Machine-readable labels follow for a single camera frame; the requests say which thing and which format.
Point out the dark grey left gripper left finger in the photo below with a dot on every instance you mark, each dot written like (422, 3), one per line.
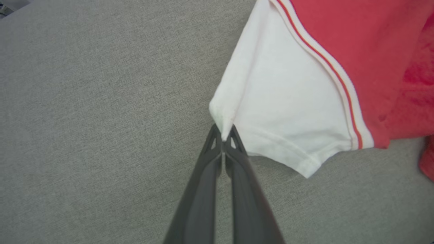
(198, 203)

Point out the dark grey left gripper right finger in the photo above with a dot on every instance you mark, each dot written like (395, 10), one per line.
(249, 210)

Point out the red and white T-shirt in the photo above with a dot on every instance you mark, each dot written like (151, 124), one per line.
(291, 95)

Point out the grey fabric sofa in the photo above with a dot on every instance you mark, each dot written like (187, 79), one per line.
(101, 118)

